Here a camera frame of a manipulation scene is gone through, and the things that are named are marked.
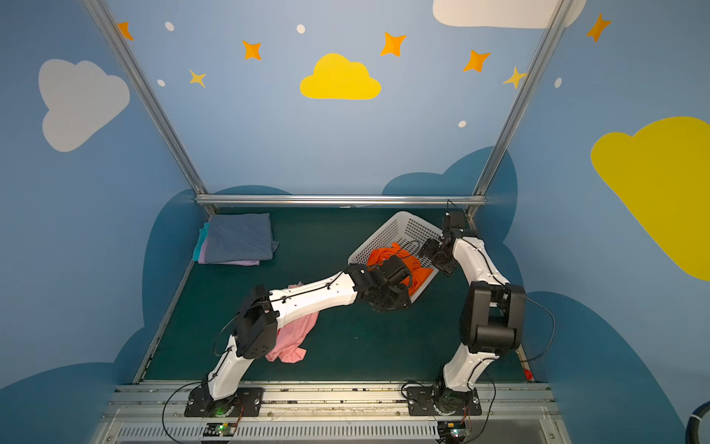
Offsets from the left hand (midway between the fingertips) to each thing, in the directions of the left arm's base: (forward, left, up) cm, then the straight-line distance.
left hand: (411, 307), depth 80 cm
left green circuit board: (-29, +51, -13) cm, 60 cm away
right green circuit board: (-29, -9, -13) cm, 33 cm away
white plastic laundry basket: (+37, -5, -9) cm, 38 cm away
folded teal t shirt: (+35, +79, -10) cm, 87 cm away
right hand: (+18, -9, -1) cm, 21 cm away
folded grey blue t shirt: (+30, +61, -5) cm, 68 cm away
